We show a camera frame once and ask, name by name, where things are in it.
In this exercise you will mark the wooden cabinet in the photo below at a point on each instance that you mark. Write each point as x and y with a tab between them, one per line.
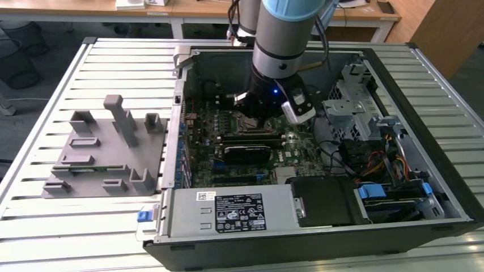
446	28

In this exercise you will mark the CPU socket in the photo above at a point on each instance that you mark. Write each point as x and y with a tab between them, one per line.
247	132

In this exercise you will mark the black hard disk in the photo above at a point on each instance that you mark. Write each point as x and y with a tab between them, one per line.
394	211

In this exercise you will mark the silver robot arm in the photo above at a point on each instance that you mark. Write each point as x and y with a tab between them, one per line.
281	37

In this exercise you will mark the black phone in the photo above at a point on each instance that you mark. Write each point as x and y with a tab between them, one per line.
387	7

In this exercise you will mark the black expansion slot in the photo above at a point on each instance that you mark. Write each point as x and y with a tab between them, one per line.
234	179

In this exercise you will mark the black PC case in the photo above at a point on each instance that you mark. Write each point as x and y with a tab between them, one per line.
303	249

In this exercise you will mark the black plastic shroud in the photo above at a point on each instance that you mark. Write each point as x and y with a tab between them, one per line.
326	198

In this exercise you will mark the small white box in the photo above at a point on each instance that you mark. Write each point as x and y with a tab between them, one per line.
157	3

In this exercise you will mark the silver chipset heatsink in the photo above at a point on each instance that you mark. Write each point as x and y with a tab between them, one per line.
286	173

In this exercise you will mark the black graphics card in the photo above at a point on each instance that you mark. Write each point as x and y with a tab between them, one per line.
246	156

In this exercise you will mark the green RAM stick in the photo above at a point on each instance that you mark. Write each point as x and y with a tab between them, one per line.
98	169

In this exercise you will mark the blue case latch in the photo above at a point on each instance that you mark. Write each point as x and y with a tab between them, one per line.
145	216

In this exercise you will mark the blue disk carrier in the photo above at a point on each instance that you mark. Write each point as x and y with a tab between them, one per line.
371	192

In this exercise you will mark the white cardboard box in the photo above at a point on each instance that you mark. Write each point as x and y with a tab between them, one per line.
130	5

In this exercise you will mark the metal drive cage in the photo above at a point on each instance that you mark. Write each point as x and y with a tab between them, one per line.
341	109

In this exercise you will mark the green motherboard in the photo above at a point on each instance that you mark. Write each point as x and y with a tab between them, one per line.
305	168

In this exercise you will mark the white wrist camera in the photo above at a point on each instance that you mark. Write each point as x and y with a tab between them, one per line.
299	106

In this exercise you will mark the silver power supply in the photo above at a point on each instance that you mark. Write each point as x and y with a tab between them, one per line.
186	204

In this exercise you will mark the black waste bin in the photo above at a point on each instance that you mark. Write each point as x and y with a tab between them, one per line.
23	56

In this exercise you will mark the white furniture foot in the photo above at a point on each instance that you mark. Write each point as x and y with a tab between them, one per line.
7	107

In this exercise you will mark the grey parts rack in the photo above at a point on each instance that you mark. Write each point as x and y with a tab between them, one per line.
110	154

